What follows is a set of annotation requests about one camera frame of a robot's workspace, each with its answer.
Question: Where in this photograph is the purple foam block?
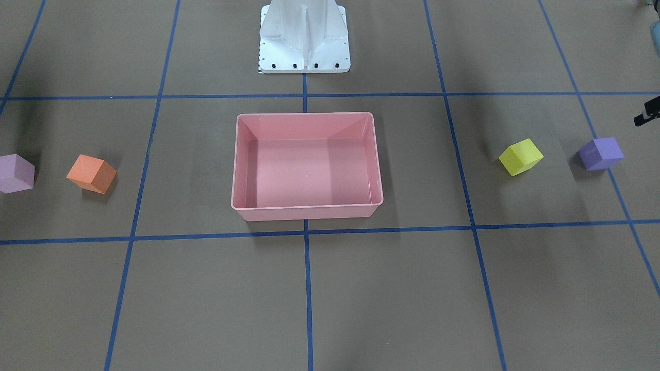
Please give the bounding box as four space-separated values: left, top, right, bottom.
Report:
577 137 625 171

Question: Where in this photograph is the yellow foam block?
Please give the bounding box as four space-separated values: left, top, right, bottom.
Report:
498 138 544 177

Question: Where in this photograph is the orange foam block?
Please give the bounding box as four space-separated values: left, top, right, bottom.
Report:
66 154 117 195

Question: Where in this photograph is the pink plastic bin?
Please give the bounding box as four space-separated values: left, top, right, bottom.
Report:
230 112 384 222

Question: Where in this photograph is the light pink foam block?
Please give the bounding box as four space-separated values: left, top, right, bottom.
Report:
1 154 36 193

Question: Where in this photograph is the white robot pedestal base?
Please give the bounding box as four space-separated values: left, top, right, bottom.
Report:
258 1 351 74

